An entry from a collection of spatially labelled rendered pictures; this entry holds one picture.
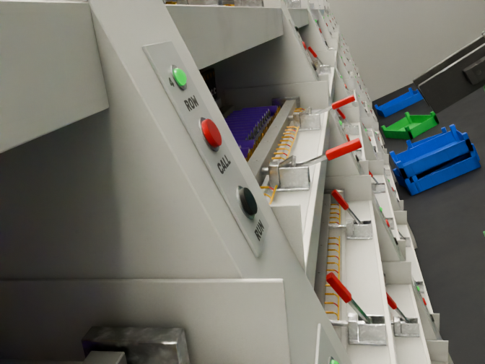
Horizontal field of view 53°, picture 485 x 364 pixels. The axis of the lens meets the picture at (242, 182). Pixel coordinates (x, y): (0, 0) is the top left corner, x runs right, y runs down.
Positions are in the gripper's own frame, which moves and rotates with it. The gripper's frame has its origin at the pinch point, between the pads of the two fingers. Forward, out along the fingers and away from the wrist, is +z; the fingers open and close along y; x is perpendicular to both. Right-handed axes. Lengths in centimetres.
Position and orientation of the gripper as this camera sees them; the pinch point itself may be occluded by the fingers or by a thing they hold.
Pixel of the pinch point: (457, 75)
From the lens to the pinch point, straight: 49.2
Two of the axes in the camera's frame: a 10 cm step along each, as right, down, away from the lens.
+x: -5.8, -8.0, -1.7
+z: -7.9, 5.1, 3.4
